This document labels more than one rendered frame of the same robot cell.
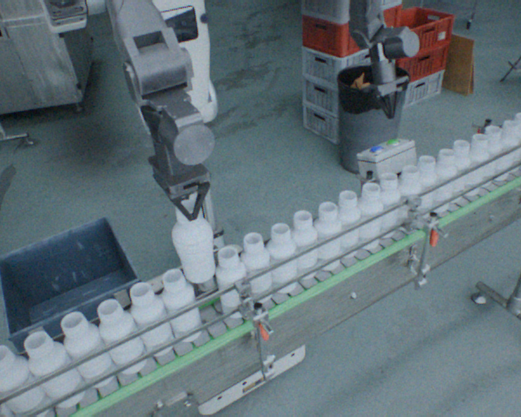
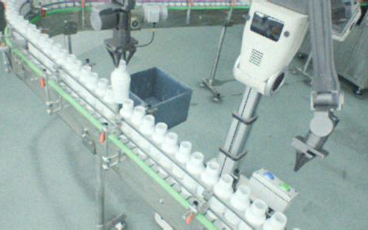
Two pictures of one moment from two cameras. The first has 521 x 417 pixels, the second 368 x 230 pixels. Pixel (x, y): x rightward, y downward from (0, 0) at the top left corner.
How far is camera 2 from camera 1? 0.97 m
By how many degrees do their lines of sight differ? 51
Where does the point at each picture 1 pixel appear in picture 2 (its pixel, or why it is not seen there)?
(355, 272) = (163, 186)
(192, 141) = (95, 18)
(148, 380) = (85, 113)
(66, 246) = (174, 86)
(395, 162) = (264, 192)
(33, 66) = (358, 51)
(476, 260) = not seen: outside the picture
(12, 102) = not seen: hidden behind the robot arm
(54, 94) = (353, 73)
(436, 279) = not seen: outside the picture
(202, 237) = (114, 77)
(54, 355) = (76, 71)
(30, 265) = (161, 81)
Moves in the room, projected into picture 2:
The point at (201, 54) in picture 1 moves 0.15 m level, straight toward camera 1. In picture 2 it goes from (273, 52) to (243, 53)
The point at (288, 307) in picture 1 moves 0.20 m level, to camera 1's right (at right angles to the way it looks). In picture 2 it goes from (130, 156) to (141, 198)
